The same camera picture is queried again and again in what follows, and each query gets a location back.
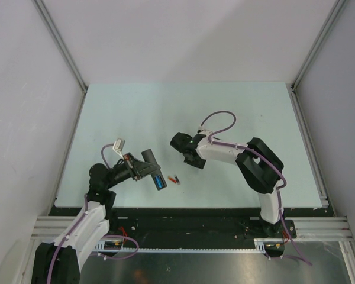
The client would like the black remote control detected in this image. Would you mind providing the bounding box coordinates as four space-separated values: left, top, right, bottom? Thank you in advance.
141 149 167 191

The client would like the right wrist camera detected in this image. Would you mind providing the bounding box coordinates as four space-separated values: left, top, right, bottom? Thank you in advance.
198 125 212 133

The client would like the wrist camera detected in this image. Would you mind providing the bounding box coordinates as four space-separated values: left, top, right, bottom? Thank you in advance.
112 138 125 159
198 125 212 133

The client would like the grey slotted cable duct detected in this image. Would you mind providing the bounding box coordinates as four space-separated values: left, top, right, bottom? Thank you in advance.
93 238 284 254

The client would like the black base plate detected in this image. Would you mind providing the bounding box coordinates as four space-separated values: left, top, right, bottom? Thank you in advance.
47 204 335 249

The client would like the blue battery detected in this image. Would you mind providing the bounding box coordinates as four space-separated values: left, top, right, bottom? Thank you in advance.
154 175 164 190

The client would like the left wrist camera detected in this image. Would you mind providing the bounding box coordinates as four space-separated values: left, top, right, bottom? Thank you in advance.
112 138 125 159

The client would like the silver black battery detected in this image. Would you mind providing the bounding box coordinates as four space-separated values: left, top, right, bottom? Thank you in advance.
174 175 181 185

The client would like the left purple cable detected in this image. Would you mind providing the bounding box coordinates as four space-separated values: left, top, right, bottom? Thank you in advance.
46 143 140 284

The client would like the orange battery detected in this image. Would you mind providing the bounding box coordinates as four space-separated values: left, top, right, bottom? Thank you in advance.
168 176 176 183

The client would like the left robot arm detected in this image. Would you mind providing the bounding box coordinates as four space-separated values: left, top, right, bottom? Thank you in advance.
31 149 166 283

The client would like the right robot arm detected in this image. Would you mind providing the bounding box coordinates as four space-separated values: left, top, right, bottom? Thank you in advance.
170 130 287 238

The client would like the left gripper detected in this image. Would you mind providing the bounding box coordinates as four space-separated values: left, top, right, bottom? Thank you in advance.
105 152 160 189

